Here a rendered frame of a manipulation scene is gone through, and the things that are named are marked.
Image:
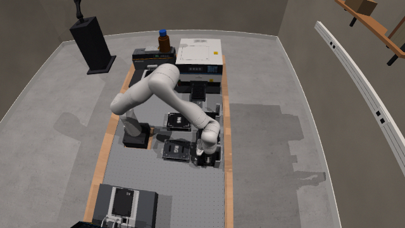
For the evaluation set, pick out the brown glass bottle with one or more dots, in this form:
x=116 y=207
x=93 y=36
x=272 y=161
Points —
x=164 y=45

